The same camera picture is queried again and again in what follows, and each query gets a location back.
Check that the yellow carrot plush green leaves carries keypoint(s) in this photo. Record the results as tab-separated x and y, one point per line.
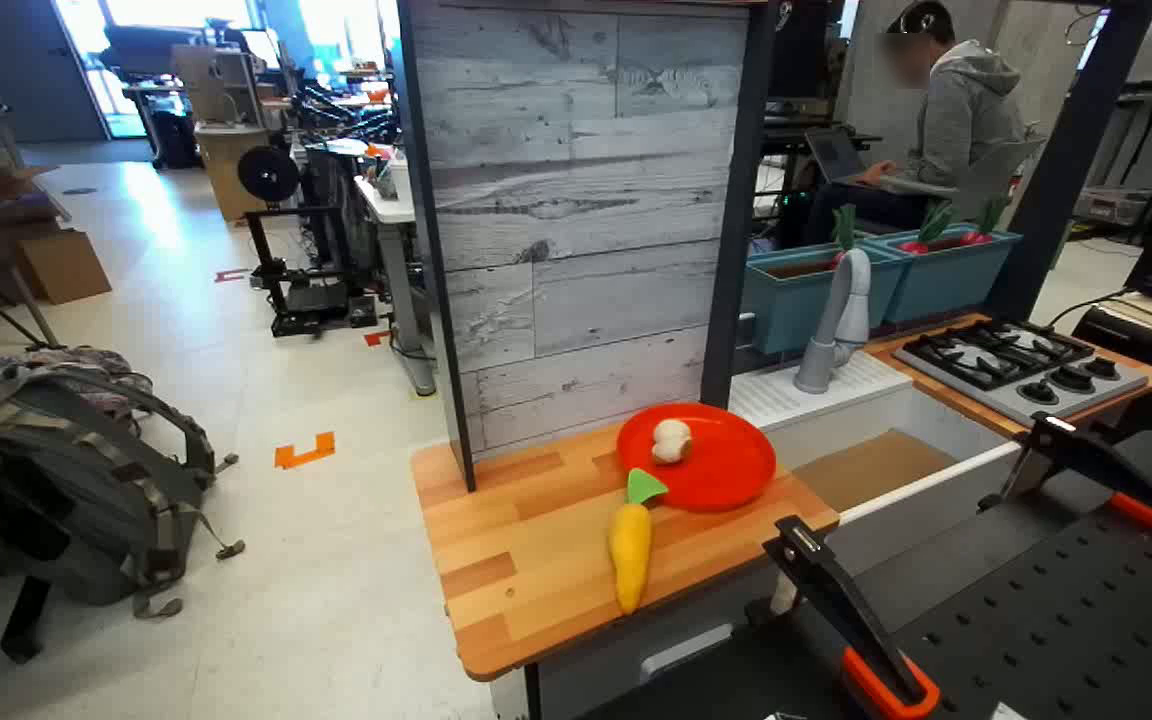
630	547

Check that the toy gas stove black grates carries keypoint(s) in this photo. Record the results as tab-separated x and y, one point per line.
1019	367

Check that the black diagonal frame beam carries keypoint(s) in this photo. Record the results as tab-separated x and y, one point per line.
1070	147

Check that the grey backpack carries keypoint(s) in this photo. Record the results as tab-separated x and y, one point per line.
70	466

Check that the white wood-grain backdrop panel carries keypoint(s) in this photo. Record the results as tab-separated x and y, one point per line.
576	214

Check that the orange floor tape mark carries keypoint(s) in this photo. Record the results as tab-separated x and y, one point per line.
305	452

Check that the black disc stand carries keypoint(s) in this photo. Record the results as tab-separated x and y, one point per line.
270	174

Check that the black pegboard robot table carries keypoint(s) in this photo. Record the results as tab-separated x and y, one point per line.
1070	625

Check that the white mushroom plush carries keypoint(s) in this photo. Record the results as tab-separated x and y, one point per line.
669	441

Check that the dark laptop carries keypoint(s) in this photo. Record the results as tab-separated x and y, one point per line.
840	159

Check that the wooden stove counter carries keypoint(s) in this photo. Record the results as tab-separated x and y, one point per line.
909	356

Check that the black frame post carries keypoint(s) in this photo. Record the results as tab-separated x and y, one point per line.
739	202
429	240

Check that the white desk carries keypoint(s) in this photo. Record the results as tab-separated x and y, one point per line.
396	240

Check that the blue planter bin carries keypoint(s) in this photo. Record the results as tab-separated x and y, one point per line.
949	273
800	300

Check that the white toy sink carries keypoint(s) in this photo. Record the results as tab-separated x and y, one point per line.
821	394

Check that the grey toy faucet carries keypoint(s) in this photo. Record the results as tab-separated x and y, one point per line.
855	300

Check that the red round plate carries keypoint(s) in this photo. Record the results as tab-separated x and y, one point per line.
718	466

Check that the person in grey hoodie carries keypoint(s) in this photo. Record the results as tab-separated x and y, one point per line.
962	125

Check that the brown cardboard box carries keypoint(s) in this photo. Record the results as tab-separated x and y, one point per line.
59	267

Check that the wooden butcher block counter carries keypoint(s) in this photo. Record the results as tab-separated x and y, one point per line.
539	560

